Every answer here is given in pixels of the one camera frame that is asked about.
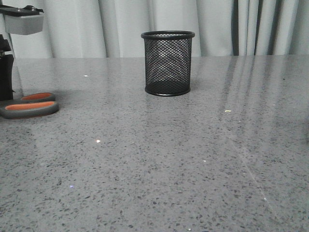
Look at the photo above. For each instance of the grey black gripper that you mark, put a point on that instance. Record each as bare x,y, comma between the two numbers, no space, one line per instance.
21,21

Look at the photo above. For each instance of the grey orange handled scissors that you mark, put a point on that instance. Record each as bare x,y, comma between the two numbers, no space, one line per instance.
39,104

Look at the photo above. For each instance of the black mesh pen bucket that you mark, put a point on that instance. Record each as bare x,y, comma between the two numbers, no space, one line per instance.
167,62

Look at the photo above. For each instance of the grey curtain backdrop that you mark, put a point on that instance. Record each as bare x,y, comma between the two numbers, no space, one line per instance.
112,28

